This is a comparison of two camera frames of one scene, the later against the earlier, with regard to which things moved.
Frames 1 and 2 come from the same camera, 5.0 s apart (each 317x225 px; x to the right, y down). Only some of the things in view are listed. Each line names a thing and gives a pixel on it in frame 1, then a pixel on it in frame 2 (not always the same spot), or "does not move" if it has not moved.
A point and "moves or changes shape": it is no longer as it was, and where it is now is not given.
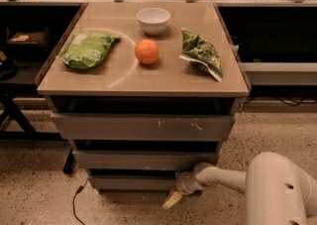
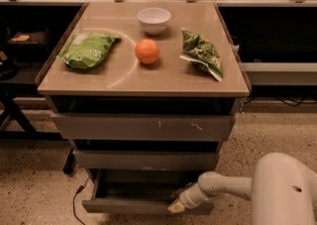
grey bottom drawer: (135, 182) moves or changes shape
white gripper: (186, 181) to (186, 199)
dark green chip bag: (196, 48) does not move
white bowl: (154, 20) does not move
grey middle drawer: (145, 160) does not move
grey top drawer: (142, 127) does not move
